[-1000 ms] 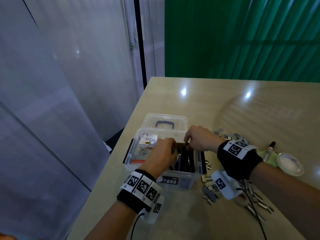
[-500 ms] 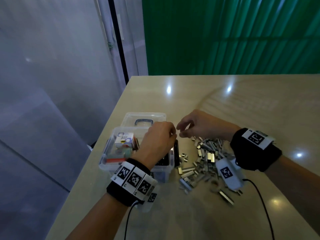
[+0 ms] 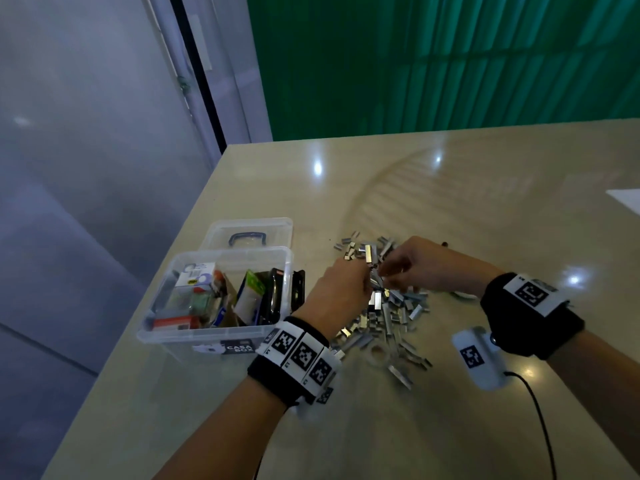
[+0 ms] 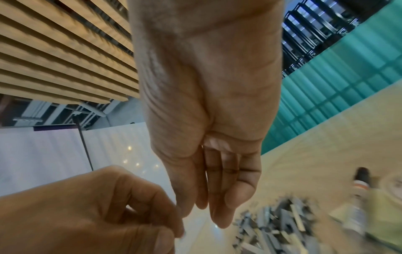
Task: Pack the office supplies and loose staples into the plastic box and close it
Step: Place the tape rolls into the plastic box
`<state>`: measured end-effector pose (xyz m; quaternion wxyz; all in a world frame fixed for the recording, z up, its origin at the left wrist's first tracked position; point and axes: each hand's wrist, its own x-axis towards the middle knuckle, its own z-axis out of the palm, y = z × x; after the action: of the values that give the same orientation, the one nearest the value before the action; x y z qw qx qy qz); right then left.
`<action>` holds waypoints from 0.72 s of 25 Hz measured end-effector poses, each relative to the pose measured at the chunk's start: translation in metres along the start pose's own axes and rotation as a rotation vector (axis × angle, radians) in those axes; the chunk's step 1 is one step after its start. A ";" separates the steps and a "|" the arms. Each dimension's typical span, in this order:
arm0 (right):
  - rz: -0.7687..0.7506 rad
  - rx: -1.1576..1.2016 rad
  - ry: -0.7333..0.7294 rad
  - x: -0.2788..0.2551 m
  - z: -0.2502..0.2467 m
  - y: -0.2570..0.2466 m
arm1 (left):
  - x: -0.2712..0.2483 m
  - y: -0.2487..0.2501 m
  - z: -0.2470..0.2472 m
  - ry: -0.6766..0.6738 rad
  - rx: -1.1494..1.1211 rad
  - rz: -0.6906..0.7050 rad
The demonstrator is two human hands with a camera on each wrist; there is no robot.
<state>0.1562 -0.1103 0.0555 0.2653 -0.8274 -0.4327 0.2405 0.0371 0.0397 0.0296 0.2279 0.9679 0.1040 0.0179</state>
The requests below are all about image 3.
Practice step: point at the person's right hand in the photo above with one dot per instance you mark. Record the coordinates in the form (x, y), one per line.
(435, 265)

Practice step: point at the person's left hand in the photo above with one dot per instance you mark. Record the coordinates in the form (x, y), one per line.
(335, 295)

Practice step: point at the pile of metal staple strips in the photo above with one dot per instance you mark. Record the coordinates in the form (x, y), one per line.
(400, 315)

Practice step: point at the small clear tape roll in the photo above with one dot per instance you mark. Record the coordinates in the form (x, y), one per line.
(375, 353)

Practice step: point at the yellow sticky notepad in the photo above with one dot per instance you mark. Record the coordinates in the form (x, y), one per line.
(250, 297)

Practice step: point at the small white staple box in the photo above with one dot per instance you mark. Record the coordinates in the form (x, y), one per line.
(195, 275)

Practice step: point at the red stapler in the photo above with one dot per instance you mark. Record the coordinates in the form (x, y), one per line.
(175, 322)

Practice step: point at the transparent storage box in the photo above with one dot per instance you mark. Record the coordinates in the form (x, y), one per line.
(160, 335)

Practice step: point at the person's left forearm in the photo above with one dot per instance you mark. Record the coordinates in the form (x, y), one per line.
(220, 435)

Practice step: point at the person's right forearm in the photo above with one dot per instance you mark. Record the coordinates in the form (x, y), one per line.
(600, 390)

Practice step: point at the black marker wristband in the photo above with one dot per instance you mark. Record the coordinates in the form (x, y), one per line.
(533, 315)
(295, 360)

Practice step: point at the transparent box lid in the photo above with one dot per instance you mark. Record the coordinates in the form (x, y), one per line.
(275, 227)

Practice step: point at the white paper sheet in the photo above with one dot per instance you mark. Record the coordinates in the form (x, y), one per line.
(627, 200)

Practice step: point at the green curtain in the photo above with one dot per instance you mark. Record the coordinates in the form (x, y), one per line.
(450, 55)

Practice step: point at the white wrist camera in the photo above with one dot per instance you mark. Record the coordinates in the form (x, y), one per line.
(478, 357)
(322, 395)

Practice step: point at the black window post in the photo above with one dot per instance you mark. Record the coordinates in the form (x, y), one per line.
(198, 70)

